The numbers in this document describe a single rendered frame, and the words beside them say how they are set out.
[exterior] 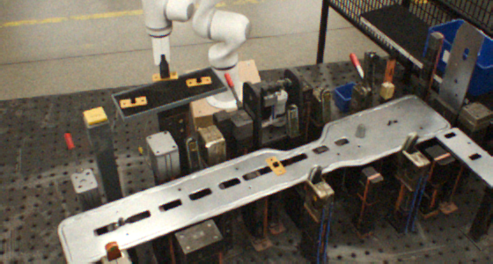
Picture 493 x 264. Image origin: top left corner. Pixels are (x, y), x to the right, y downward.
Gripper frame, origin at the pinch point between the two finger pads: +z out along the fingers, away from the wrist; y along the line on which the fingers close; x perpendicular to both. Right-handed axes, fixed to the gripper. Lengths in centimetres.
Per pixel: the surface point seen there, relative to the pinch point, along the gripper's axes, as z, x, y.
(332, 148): 25, 53, 22
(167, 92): 8.5, 0.2, 1.2
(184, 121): 19.8, 4.7, 3.7
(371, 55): 4, 72, 0
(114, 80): 124, -33, -170
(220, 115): 14.7, 16.8, 9.3
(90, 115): 8.4, -25.4, 8.5
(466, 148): 25, 98, 31
